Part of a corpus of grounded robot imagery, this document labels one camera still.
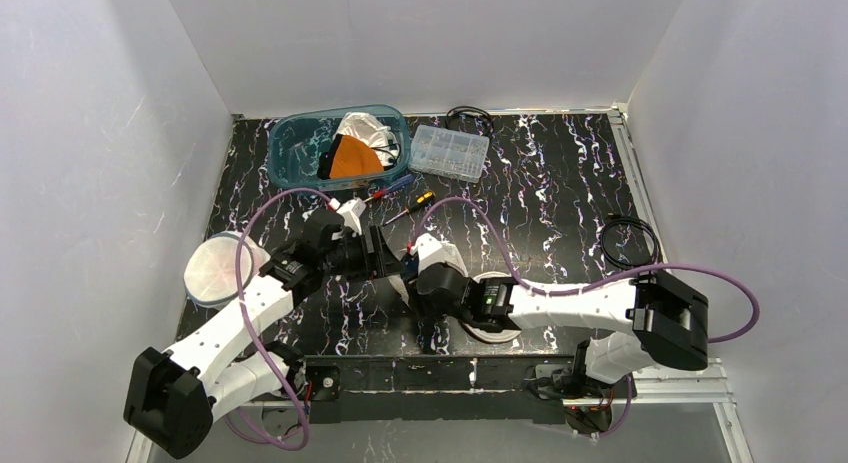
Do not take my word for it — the dark blue lace bra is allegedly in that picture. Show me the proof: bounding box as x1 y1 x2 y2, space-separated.
400 252 420 284

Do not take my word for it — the black cable coil right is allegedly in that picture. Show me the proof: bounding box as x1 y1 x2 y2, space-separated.
599 214 661 273

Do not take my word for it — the red blue screwdriver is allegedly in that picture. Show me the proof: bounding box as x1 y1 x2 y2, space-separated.
363 174 416 203

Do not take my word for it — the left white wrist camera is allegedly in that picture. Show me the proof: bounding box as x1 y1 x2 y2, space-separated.
329 197 367 235

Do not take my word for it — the teal plastic bin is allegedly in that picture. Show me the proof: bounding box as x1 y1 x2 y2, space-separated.
267 104 411 192

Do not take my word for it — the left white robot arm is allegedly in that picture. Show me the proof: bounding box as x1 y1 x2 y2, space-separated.
123 208 403 459

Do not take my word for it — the orange black bra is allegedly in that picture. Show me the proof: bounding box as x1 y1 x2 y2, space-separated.
317 134 396 180

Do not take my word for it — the black cable coil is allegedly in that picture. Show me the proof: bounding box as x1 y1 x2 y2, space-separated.
599 214 661 273
444 106 496 137

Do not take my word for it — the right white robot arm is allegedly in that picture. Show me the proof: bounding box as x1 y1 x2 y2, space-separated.
404 263 708 385

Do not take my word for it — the clear plastic screw box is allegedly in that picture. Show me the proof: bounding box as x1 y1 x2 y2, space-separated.
408 125 490 183

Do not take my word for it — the black cable coil rear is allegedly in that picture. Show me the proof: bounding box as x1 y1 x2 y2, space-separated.
444 106 496 137

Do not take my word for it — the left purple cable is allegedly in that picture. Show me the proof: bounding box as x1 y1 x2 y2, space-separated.
221 187 336 453

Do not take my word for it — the yellow black screwdriver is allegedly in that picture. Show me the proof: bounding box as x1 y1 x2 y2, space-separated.
383 191 436 226

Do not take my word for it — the white cloth in bin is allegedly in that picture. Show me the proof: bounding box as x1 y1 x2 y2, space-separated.
336 112 401 168

